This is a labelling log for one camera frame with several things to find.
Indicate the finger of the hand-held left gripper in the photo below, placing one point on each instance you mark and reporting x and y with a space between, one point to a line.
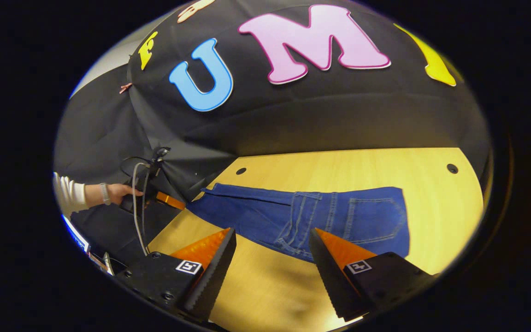
169 200

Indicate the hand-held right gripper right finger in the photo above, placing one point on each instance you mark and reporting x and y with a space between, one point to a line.
334 286

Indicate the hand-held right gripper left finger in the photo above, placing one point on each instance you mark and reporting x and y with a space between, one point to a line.
159 276

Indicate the blue denim jeans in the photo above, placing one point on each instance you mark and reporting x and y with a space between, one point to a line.
265 216

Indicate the grey wristband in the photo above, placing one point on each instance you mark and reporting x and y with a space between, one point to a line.
104 193

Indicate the lit screen edge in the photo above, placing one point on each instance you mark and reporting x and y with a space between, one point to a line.
75 233

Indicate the copper metal clip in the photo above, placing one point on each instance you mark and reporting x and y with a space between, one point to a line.
126 87

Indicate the black backdrop cloth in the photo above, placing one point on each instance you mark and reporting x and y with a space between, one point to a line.
293 110

